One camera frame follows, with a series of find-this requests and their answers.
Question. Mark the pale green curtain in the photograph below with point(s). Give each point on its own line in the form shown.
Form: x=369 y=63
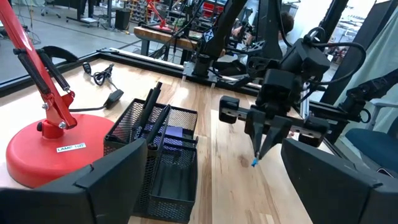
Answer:
x=379 y=46

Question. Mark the blue office chair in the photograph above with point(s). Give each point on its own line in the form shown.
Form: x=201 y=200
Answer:
x=373 y=144

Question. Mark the red background desk lamp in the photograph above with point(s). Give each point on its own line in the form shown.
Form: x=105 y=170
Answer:
x=158 y=15

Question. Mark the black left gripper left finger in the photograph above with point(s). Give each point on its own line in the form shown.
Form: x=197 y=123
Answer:
x=102 y=193

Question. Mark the wooden background table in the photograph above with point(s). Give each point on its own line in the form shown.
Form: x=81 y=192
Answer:
x=152 y=34

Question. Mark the black metal table frame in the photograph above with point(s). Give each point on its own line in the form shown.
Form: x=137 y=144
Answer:
x=140 y=59

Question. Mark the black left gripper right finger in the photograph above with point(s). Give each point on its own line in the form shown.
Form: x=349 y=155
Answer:
x=335 y=193

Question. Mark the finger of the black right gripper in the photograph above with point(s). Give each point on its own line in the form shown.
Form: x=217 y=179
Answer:
x=256 y=124
x=276 y=130

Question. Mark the blue binder clip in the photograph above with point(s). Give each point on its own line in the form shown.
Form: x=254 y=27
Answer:
x=255 y=162

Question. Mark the black bin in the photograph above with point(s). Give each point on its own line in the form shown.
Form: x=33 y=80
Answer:
x=122 y=19

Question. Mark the purple sticky note pad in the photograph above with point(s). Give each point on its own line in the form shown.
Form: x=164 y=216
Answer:
x=174 y=132

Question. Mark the black mesh desk organizer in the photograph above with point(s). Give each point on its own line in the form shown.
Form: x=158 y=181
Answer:
x=174 y=186

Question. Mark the person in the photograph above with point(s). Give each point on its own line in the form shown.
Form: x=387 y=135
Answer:
x=287 y=23

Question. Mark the thick black marker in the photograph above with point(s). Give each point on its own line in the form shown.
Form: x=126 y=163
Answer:
x=149 y=112

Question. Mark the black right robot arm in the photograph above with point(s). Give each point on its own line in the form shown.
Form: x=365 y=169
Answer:
x=217 y=34

